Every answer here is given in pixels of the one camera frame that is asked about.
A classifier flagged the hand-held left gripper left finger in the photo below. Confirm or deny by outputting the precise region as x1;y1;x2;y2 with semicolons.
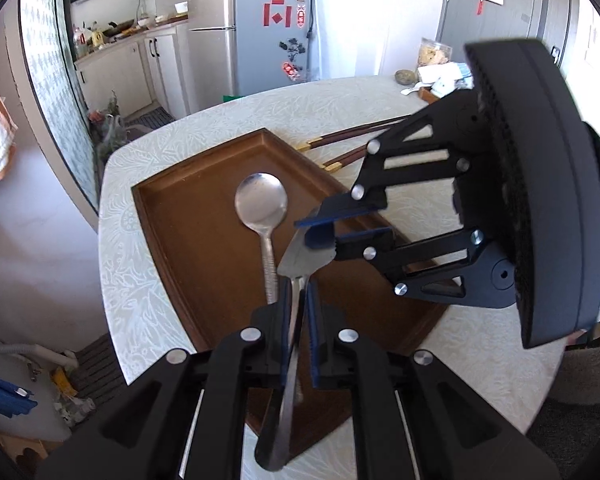
35;287;301;480

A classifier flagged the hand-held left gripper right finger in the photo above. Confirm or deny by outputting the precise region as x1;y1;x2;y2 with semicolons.
304;285;571;480

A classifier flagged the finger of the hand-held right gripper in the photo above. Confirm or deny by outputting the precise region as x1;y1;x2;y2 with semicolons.
304;226;492;307
294;91;481;229

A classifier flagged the metal cake server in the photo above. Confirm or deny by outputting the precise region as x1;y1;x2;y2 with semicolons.
255;207;338;472

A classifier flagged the brown wooden tray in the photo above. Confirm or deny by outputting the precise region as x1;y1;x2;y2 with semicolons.
131;128;448;461

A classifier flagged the metal spoon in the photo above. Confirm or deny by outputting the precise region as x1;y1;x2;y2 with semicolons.
234;172;289;307

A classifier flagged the black flower fridge sticker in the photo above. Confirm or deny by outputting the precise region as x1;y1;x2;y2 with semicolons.
278;37;307;62

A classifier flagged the clear snack jar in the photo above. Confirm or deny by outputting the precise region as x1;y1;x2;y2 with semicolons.
416;37;454;69

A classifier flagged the grey door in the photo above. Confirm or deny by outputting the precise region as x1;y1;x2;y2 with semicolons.
436;0;548;78

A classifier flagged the dark striped floor mat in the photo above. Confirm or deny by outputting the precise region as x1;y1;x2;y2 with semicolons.
71;334;132;402

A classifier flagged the silver refrigerator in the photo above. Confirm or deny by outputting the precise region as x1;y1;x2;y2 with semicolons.
186;0;322;97

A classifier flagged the red fridge sticker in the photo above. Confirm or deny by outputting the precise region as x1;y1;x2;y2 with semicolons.
263;2;294;26

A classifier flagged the yellow packet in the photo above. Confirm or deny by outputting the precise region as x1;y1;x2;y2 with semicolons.
51;366;79;397

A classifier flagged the white kitchen cabinet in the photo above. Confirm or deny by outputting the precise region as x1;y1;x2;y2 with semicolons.
74;22;191;122

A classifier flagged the white drain pipe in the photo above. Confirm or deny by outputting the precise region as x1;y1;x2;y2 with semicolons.
0;340;79;370

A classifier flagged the blue cloth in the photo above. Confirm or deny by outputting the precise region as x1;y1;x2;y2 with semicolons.
0;369;39;419

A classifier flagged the light wooden stool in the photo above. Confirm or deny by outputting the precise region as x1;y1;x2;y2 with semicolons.
0;429;47;480

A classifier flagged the patterned sliding door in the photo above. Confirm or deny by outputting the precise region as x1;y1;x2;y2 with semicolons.
19;0;102;213

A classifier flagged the grey fridge power cable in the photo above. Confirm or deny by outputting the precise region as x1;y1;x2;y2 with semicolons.
306;0;323;82

